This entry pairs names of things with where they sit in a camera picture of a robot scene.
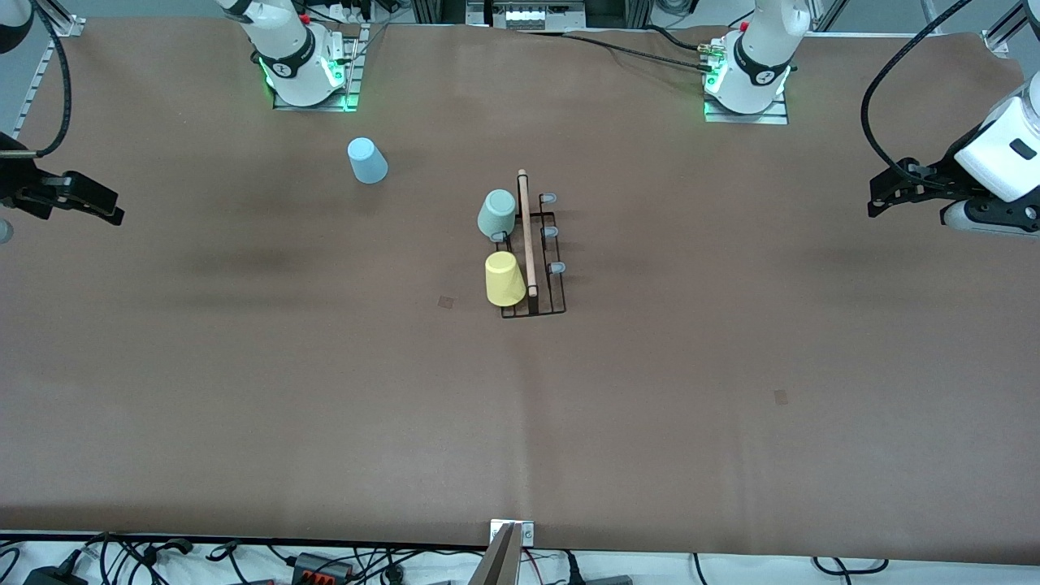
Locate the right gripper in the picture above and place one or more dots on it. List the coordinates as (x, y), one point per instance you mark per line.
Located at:
(16, 185)

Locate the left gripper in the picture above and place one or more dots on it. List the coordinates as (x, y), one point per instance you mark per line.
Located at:
(940, 176)

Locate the pale green plastic cup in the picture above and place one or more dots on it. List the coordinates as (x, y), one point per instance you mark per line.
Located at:
(496, 215)

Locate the yellow plastic cup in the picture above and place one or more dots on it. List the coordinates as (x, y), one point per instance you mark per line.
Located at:
(504, 280)

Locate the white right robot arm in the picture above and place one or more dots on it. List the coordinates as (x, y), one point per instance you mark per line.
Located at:
(284, 41)

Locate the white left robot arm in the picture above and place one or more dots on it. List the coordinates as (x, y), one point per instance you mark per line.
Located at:
(764, 49)

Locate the light blue plastic cup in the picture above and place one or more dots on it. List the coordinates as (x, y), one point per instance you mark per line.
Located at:
(368, 161)

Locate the white socket strip with plugs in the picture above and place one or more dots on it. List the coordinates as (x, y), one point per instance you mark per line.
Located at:
(341, 12)

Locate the black power adapter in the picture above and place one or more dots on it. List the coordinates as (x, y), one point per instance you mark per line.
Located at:
(53, 578)

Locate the white power strip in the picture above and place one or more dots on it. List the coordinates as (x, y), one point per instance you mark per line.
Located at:
(536, 15)

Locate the black orange connector box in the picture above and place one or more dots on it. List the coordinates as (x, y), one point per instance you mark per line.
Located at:
(313, 563)

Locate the brown table cover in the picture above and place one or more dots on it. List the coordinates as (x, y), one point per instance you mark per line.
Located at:
(520, 422)

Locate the flat grey box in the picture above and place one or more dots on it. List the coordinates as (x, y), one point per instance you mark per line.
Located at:
(609, 581)

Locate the black upright plug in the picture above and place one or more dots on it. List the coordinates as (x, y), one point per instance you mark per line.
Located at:
(573, 573)

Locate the silver perforated edge rail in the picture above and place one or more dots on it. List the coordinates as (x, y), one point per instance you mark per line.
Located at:
(31, 96)

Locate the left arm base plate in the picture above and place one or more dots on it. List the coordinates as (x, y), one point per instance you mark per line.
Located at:
(772, 119)

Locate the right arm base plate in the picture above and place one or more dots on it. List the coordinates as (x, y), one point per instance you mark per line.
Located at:
(354, 57)

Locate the small metal bracket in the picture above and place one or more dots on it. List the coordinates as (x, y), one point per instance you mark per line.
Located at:
(526, 534)

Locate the grey camera pole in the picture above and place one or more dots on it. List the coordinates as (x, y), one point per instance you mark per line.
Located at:
(497, 565)

